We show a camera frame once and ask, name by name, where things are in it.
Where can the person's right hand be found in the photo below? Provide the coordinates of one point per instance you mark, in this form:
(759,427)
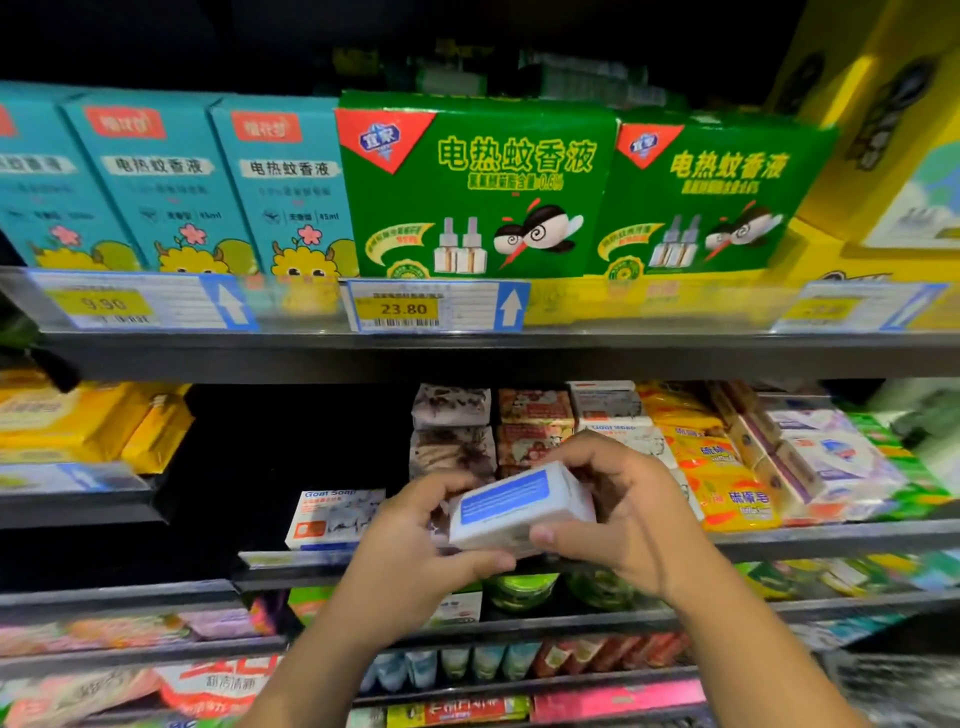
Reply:
(645,525)

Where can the person's left hand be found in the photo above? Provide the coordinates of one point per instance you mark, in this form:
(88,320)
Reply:
(398,563)

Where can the stack of yellow soap boxes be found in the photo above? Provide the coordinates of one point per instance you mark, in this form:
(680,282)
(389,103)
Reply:
(720,480)

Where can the stack of white orange soap boxes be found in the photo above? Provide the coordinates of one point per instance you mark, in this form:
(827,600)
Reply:
(603,398)

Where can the stack of pink soap boxes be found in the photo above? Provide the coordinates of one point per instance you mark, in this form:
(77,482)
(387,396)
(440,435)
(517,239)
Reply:
(533,408)

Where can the stack of floral soap boxes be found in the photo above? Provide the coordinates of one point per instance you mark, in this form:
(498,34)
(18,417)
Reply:
(450,408)

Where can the stack of white purple soap boxes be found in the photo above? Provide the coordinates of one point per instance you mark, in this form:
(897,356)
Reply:
(833,458)

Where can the stack of green soap boxes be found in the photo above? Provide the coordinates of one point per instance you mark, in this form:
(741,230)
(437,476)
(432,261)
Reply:
(908,473)

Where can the white hand sanitizer bottle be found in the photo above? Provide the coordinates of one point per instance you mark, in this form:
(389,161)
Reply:
(915,398)

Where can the stack of yellow soap cartons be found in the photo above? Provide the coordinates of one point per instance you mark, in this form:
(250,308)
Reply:
(75,420)

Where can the person's right forearm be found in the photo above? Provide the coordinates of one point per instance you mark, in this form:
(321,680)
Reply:
(758,660)

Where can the green white carton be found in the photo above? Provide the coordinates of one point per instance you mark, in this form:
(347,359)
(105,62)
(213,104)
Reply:
(458,608)
(308,603)

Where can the row of blue white tubes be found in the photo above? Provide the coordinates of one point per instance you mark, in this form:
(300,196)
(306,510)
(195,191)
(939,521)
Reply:
(450,663)

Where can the row of red tubes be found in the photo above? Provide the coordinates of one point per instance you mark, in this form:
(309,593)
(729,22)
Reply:
(608,653)

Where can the white floral packet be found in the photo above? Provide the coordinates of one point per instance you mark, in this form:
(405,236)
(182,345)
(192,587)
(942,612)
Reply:
(365,719)

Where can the yellow red flat pack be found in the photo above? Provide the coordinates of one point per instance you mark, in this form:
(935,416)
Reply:
(458,711)

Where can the pink flat pack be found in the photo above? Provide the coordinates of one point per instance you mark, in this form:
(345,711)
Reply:
(615,699)

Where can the red white packet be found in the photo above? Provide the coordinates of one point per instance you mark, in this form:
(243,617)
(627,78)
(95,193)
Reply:
(218,683)

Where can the teal packets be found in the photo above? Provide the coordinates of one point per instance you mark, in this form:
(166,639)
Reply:
(840,630)

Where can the white blue price tag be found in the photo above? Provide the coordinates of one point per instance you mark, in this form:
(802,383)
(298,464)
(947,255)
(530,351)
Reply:
(855,308)
(143,303)
(428,308)

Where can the row of pink orange packets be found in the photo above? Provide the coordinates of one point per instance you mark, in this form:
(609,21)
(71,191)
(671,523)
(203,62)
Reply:
(135,627)

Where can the flat yellow box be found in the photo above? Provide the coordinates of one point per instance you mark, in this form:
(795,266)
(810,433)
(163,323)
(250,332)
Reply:
(840,263)

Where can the green box mosquito print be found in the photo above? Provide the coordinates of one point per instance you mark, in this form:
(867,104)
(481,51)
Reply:
(720,188)
(480,180)

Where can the white blue price strip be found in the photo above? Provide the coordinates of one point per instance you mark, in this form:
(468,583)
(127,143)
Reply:
(60,479)

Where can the pile of colourful packets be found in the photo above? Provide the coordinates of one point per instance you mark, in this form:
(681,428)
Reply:
(75,698)

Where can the row of dark green packs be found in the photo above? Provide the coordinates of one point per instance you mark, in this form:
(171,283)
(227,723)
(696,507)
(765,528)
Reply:
(570,75)

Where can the large yellow box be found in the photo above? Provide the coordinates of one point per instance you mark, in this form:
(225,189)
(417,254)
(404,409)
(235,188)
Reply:
(885,135)

